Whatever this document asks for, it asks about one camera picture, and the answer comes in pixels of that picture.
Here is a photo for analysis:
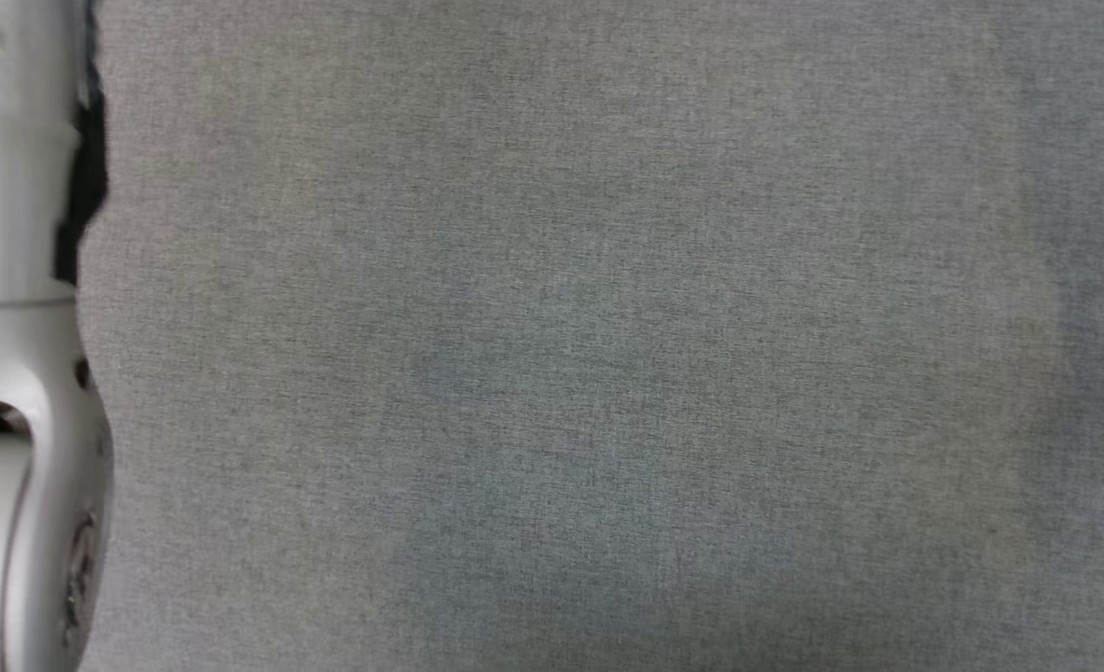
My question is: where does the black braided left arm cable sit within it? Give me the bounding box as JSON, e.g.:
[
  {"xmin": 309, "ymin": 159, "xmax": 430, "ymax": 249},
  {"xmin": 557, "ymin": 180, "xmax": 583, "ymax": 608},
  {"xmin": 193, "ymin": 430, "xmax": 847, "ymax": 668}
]
[{"xmin": 52, "ymin": 0, "xmax": 110, "ymax": 287}]

